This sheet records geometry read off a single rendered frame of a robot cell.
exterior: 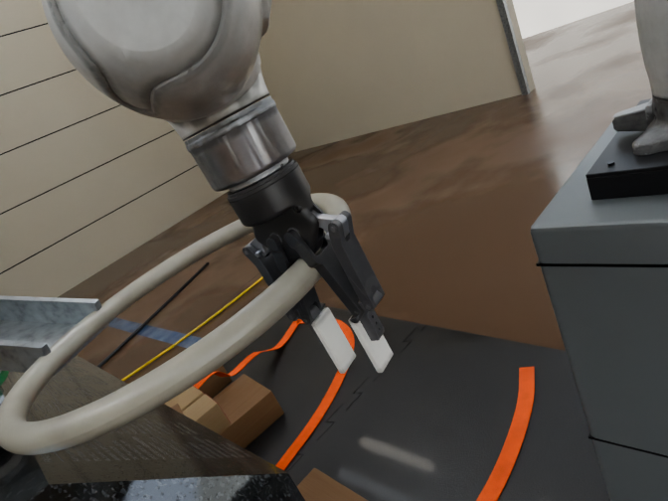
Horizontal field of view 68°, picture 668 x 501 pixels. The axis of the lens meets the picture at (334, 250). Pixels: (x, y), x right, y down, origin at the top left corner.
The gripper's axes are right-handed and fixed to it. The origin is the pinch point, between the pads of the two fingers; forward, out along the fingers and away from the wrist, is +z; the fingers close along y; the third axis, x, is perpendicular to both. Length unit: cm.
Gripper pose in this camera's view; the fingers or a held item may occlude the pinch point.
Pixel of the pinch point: (353, 341)
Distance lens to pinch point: 54.5
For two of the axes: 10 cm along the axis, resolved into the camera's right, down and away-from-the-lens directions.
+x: -4.8, 5.2, -7.1
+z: 4.5, 8.4, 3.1
